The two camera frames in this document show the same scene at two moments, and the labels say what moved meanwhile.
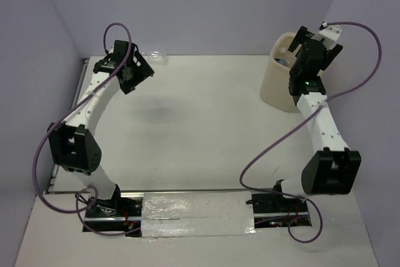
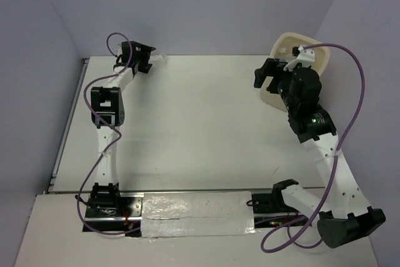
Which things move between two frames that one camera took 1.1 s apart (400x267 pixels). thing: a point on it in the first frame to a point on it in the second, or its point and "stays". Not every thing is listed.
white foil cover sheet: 197,214 stays
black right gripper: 301,36 to 267,69
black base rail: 125,216 stays
